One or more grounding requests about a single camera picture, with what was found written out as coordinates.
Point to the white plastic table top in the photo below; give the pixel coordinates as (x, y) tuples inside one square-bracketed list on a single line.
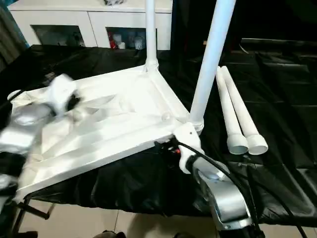
[(123, 111)]

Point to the white plastic table leg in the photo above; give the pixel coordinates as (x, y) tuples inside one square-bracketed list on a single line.
[(151, 29), (227, 104), (210, 62), (239, 104)]

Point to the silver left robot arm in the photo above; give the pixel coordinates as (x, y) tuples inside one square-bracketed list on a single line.
[(19, 129)]

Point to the small white jar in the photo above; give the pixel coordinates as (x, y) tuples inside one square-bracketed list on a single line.
[(121, 45), (138, 42)]

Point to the white glass door cabinet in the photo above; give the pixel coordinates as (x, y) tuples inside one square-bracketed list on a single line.
[(74, 19)]

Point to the dark robot waist part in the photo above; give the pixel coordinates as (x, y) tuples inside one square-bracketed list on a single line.
[(184, 234), (111, 233)]

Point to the grey curtain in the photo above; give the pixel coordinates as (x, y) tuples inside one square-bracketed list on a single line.
[(10, 37)]

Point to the dark speckled object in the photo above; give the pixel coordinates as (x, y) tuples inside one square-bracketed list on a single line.
[(113, 2)]

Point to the black mat cover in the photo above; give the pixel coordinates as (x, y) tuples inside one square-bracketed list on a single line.
[(284, 111)]

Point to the dark metal bar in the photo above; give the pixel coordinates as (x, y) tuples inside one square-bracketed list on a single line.
[(284, 42)]

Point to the black folding stand frame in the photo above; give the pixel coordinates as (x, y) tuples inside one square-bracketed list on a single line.
[(37, 213)]

